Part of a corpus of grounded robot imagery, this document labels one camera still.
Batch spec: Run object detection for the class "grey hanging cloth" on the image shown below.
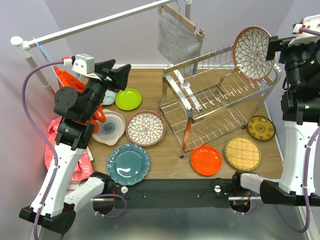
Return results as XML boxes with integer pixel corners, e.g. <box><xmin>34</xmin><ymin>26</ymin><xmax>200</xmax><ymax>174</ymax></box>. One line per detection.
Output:
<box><xmin>157</xmin><ymin>9</ymin><xmax>203</xmax><ymax>65</ymax></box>

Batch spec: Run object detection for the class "metal dish rack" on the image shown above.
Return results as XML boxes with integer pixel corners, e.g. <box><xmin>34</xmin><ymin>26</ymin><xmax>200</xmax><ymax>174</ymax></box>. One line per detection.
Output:
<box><xmin>157</xmin><ymin>46</ymin><xmax>281</xmax><ymax>159</ymax></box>

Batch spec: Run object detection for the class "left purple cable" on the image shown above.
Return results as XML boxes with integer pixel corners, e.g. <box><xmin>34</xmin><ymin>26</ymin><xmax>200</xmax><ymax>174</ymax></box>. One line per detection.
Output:
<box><xmin>21</xmin><ymin>59</ymin><xmax>127</xmax><ymax>240</ymax></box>

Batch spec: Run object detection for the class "lime green plate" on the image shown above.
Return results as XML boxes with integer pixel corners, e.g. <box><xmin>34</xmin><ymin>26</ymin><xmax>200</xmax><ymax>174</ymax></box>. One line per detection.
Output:
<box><xmin>115</xmin><ymin>88</ymin><xmax>142</xmax><ymax>111</ymax></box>

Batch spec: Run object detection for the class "yellow patterned dark plate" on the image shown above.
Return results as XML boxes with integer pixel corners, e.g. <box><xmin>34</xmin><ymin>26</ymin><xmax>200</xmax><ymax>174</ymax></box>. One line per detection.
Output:
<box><xmin>246</xmin><ymin>115</ymin><xmax>276</xmax><ymax>141</ymax></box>

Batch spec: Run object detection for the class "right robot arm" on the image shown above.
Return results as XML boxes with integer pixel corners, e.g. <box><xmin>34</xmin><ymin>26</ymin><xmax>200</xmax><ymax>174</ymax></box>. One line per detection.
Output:
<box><xmin>230</xmin><ymin>36</ymin><xmax>320</xmax><ymax>207</ymax></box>

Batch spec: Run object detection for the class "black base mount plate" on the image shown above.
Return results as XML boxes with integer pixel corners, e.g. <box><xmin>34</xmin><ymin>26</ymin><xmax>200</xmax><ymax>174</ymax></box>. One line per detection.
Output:
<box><xmin>89</xmin><ymin>178</ymin><xmax>261</xmax><ymax>210</ymax></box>

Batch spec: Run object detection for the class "orange oven mitt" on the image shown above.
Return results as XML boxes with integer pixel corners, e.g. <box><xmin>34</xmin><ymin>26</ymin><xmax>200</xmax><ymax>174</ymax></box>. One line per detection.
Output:
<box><xmin>54</xmin><ymin>65</ymin><xmax>107</xmax><ymax>134</ymax></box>

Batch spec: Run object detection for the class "large floral plate brown rim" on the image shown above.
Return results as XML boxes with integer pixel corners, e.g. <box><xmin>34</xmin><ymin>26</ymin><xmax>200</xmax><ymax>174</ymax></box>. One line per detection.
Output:
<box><xmin>232</xmin><ymin>26</ymin><xmax>275</xmax><ymax>82</ymax></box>

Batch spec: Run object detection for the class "teal scalloped plate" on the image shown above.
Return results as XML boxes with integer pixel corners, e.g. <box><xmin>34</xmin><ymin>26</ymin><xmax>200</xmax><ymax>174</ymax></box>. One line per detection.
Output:
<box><xmin>106</xmin><ymin>143</ymin><xmax>151</xmax><ymax>186</ymax></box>

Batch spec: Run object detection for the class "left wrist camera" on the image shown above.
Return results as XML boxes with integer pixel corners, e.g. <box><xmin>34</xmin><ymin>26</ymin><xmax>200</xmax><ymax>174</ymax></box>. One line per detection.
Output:
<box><xmin>62</xmin><ymin>53</ymin><xmax>100</xmax><ymax>79</ymax></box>

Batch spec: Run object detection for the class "white clothes rail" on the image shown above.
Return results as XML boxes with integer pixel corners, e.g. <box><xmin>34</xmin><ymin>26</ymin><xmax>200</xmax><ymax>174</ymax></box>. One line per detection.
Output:
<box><xmin>10</xmin><ymin>0</ymin><xmax>193</xmax><ymax>111</ymax></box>

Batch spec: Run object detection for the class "woven bamboo plate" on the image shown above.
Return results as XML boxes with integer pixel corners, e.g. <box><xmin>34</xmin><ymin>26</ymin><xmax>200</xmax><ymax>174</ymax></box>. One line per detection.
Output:
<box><xmin>224</xmin><ymin>137</ymin><xmax>262</xmax><ymax>172</ymax></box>

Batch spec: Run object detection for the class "light blue divided tray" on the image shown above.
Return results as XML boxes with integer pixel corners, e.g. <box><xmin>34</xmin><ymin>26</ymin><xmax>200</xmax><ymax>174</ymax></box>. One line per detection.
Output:
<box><xmin>102</xmin><ymin>90</ymin><xmax>117</xmax><ymax>106</ymax></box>

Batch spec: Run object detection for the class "wooden clip hanger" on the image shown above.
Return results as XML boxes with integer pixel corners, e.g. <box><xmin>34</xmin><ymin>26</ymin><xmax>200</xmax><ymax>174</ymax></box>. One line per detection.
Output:
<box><xmin>158</xmin><ymin>0</ymin><xmax>205</xmax><ymax>40</ymax></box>

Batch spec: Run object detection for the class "pink plastic bag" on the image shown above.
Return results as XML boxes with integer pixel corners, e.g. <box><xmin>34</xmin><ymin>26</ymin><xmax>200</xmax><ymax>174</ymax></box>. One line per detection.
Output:
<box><xmin>44</xmin><ymin>116</ymin><xmax>94</xmax><ymax>182</ymax></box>

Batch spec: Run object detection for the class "orange plate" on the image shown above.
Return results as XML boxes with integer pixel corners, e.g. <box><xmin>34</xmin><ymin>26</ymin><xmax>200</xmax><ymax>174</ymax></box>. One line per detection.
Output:
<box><xmin>190</xmin><ymin>145</ymin><xmax>222</xmax><ymax>177</ymax></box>

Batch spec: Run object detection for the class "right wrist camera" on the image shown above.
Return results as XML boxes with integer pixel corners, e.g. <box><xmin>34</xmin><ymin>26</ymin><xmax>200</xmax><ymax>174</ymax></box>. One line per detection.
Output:
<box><xmin>288</xmin><ymin>14</ymin><xmax>320</xmax><ymax>47</ymax></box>

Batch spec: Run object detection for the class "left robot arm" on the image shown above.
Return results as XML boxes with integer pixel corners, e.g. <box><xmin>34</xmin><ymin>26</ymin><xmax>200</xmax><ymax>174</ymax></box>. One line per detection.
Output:
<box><xmin>19</xmin><ymin>54</ymin><xmax>132</xmax><ymax>235</ymax></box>

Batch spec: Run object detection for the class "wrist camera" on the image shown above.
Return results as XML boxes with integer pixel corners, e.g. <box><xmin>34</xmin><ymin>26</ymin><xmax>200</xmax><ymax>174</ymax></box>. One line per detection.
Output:
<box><xmin>288</xmin><ymin>14</ymin><xmax>320</xmax><ymax>47</ymax></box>
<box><xmin>62</xmin><ymin>53</ymin><xmax>100</xmax><ymax>79</ymax></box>

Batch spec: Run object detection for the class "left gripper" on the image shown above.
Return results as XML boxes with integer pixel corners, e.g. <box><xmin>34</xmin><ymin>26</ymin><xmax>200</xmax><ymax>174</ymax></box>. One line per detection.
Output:
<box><xmin>82</xmin><ymin>58</ymin><xmax>132</xmax><ymax>120</ymax></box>

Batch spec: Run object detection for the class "blue wire hanger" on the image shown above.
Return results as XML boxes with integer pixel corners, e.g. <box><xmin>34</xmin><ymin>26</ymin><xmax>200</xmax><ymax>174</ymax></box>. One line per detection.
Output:
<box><xmin>35</xmin><ymin>41</ymin><xmax>58</xmax><ymax>78</ymax></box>

